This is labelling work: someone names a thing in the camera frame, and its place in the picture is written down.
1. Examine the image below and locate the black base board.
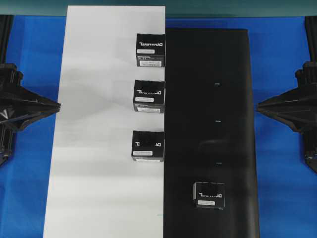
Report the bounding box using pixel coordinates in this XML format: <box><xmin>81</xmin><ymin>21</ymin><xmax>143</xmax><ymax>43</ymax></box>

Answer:
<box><xmin>163</xmin><ymin>28</ymin><xmax>260</xmax><ymax>238</ymax></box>

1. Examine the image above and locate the black dynamixel box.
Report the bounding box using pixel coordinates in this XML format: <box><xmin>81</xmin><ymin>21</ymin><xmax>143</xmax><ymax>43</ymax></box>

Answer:
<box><xmin>133</xmin><ymin>80</ymin><xmax>165</xmax><ymax>114</ymax></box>
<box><xmin>131</xmin><ymin>130</ymin><xmax>165</xmax><ymax>162</ymax></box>
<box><xmin>136</xmin><ymin>33</ymin><xmax>166</xmax><ymax>67</ymax></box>
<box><xmin>193</xmin><ymin>182</ymin><xmax>225</xmax><ymax>210</ymax></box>

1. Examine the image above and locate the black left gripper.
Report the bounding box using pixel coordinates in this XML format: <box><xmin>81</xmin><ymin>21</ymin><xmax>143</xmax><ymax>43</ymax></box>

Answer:
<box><xmin>0</xmin><ymin>63</ymin><xmax>61</xmax><ymax>131</ymax></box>

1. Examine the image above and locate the white base board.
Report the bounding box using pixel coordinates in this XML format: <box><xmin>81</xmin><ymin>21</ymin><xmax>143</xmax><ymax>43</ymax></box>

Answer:
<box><xmin>44</xmin><ymin>6</ymin><xmax>165</xmax><ymax>238</ymax></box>

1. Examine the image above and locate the black Dynamixel box top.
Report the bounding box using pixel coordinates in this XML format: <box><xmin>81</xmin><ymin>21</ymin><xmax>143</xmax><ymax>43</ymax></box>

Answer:
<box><xmin>136</xmin><ymin>33</ymin><xmax>166</xmax><ymax>67</ymax></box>

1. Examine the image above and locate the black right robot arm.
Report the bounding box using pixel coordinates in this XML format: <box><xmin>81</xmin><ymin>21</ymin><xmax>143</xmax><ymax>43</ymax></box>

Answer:
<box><xmin>256</xmin><ymin>16</ymin><xmax>317</xmax><ymax>172</ymax></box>

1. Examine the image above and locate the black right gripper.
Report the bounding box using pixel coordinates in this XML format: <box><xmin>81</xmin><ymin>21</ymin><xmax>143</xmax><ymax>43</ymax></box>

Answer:
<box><xmin>256</xmin><ymin>61</ymin><xmax>317</xmax><ymax>133</ymax></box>

